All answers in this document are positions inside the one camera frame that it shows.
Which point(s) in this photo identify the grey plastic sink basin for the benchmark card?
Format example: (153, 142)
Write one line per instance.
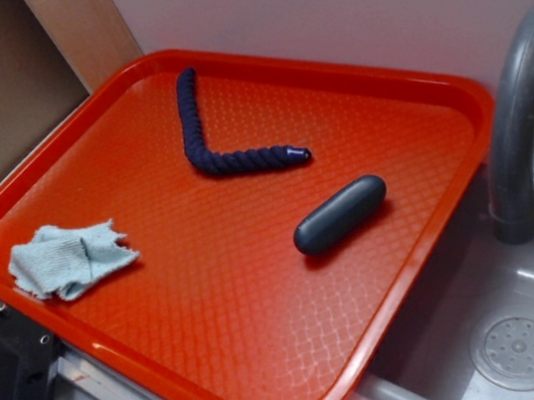
(425, 354)

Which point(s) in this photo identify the light wooden board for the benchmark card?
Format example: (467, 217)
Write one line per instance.
(90, 34)

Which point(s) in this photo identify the round sink drain strainer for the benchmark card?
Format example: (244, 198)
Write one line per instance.
(501, 348)

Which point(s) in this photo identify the red plastic tray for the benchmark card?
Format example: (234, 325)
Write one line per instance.
(207, 163)

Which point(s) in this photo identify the grey curved faucet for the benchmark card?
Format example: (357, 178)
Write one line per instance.
(511, 168)

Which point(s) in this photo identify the light blue cloth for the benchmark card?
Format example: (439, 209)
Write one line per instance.
(66, 263)

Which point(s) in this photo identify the dark grey oblong capsule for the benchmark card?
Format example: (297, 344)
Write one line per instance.
(340, 215)

